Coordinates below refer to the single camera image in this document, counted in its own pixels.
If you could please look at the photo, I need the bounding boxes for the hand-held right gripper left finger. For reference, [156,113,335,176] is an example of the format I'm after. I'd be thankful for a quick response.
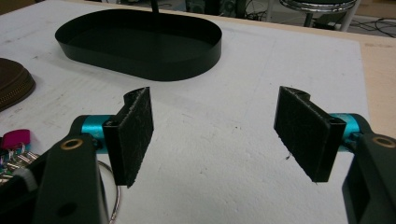
[102,87,154,189]

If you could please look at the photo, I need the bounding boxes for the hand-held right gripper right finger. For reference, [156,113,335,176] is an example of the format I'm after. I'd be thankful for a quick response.
[274,86,347,183]

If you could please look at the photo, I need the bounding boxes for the black oval tray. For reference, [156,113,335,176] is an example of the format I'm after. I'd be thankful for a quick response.
[54,8,223,82]

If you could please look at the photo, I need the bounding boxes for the brown zip pouch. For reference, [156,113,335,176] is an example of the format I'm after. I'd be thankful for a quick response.
[0,57,36,112]

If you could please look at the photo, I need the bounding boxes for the silver keys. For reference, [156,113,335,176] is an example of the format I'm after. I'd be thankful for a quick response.
[0,148,40,185]

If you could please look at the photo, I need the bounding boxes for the pink key cap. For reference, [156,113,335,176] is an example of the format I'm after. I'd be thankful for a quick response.
[1,129,31,150]

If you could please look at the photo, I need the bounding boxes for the chrome-rimmed black round stool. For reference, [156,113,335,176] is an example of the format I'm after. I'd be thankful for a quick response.
[279,0,358,29]

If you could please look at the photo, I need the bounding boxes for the metal key ring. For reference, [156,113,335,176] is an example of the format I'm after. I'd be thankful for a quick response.
[97,160,121,224]

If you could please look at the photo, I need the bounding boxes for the floor cables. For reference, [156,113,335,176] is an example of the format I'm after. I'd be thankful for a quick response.
[351,17,396,39]

